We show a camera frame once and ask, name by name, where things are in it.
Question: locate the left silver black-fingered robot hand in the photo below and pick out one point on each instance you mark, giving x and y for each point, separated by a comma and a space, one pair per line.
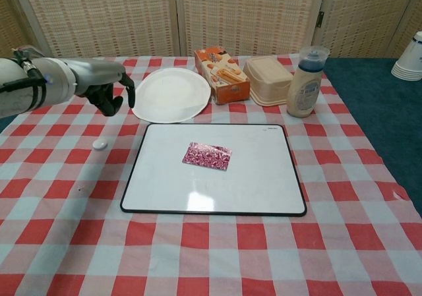
95, 73

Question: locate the small white round cap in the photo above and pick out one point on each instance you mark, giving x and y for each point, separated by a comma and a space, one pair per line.
100, 143

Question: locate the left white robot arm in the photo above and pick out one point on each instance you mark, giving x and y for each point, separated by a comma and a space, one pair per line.
19, 88

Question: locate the white rectangular board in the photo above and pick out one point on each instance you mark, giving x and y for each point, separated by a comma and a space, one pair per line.
257, 177

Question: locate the red white checkered tablecloth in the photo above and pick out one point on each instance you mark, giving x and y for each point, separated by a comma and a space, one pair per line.
198, 250

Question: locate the woven folding screen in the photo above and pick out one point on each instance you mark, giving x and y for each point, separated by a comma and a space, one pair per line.
99, 19

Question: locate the white paper plate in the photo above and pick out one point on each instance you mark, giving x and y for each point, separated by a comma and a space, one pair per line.
171, 95

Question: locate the orange snack box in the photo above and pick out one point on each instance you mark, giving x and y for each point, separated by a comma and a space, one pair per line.
227, 78

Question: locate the beige lunch container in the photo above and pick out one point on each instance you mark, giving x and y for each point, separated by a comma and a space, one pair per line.
268, 78

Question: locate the mayonnaise squeeze bottle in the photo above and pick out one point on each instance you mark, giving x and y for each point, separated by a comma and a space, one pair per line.
303, 91

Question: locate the black screen hinge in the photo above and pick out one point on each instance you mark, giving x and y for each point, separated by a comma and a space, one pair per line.
319, 19

